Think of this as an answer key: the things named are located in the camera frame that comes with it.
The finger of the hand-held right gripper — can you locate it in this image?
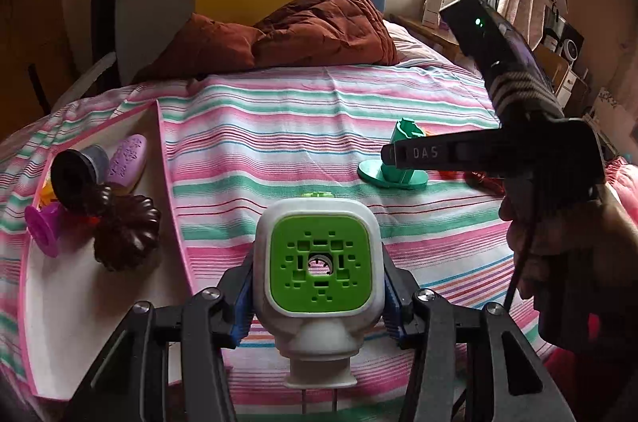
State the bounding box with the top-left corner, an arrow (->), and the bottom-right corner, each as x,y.
381,128 -> 504,177

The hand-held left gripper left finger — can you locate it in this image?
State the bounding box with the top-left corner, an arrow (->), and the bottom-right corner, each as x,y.
62,252 -> 255,422

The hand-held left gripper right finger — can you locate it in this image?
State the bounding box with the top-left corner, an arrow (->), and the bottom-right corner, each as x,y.
381,250 -> 574,422

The green stamp toy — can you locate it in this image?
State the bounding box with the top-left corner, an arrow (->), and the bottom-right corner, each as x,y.
358,117 -> 429,189

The white green square toy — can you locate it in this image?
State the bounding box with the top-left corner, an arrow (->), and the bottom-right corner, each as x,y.
252,190 -> 387,389

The brown pumpkin toy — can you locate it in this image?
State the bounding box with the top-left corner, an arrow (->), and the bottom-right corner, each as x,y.
82,184 -> 161,272

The pink rimmed cardboard tray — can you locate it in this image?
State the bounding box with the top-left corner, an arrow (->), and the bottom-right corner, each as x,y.
20,100 -> 193,403

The grey black cylinder toy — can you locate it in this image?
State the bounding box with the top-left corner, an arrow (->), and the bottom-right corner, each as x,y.
51,144 -> 109,211

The person's right hand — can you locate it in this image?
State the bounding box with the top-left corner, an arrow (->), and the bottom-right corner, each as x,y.
498,185 -> 638,318

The cluttered storage shelf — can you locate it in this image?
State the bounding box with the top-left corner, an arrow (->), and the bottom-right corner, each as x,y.
533,0 -> 614,124

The red plastic toy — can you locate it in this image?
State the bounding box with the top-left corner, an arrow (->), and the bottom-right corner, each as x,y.
439,170 -> 504,194

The white pillow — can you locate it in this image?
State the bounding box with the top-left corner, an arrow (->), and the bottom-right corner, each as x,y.
384,20 -> 457,69

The wooden bedside table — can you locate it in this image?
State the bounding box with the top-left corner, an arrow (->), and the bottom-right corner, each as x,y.
389,13 -> 482,64

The striped pink green blanket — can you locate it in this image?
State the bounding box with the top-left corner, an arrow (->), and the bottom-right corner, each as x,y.
0,63 -> 638,418

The white small box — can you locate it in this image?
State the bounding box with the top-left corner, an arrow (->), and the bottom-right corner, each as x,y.
421,0 -> 447,29

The brown quilted duvet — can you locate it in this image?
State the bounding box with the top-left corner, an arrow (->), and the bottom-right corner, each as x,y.
132,0 -> 400,86

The purple oval toy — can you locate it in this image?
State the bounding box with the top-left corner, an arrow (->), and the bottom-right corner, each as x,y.
104,133 -> 149,193

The magenta plastic toy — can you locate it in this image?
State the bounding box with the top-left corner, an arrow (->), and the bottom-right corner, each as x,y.
25,201 -> 65,258

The wooden wardrobe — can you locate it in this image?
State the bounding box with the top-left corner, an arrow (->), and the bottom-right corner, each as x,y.
0,0 -> 100,138

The black cable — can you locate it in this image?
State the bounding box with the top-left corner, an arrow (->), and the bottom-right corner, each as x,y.
451,197 -> 542,422

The white bed rail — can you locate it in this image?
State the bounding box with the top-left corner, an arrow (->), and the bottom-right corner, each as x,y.
50,50 -> 118,114

